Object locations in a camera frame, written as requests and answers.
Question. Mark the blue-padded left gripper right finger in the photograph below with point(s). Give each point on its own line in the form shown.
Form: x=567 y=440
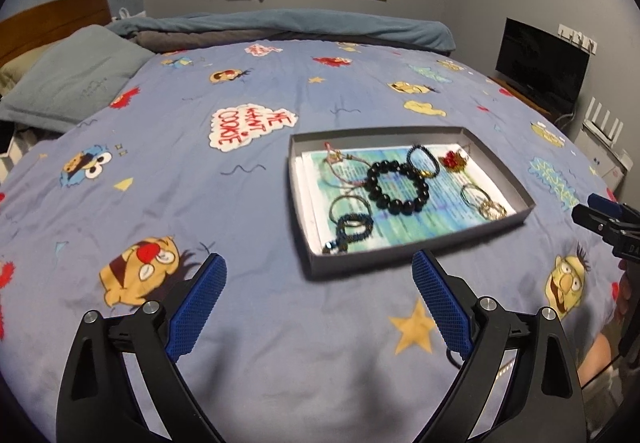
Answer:
x=449 y=300

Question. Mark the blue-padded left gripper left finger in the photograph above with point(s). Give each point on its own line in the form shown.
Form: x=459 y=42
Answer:
x=189 y=304

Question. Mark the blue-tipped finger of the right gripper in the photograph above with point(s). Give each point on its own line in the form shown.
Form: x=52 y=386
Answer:
x=605 y=206

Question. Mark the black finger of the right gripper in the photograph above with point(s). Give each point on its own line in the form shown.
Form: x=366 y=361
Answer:
x=596 y=222

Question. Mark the gold ring bangle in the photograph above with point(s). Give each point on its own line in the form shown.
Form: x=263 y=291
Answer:
x=491 y=210

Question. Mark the thin dark wire bangle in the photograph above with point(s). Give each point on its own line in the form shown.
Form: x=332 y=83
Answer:
x=474 y=196

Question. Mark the silver metal bangle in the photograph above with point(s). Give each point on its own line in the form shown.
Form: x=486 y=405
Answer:
x=349 y=204

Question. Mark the person's hand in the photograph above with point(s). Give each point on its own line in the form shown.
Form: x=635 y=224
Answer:
x=597 y=358

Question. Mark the white wifi router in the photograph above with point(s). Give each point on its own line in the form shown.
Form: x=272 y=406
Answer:
x=597 y=140

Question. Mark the grey cardboard box tray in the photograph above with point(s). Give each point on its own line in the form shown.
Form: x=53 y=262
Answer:
x=329 y=266

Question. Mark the black monitor screen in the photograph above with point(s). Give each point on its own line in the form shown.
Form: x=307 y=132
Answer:
x=547 y=69

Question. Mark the blue-green printed paper sheet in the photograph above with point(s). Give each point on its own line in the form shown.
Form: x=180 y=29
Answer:
x=414 y=193

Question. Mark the blue cartoon print bedsheet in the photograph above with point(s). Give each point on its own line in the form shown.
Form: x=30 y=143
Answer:
x=192 y=159

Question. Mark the grey-green pillow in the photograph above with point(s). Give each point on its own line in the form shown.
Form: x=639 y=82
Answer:
x=74 y=80

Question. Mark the teal folded blanket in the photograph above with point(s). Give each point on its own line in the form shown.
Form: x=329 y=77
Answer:
x=162 y=35

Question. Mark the wooden headboard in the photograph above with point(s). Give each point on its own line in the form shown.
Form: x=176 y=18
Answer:
x=47 y=23

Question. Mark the white wall hook rack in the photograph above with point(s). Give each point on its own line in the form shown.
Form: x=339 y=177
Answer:
x=578 y=39

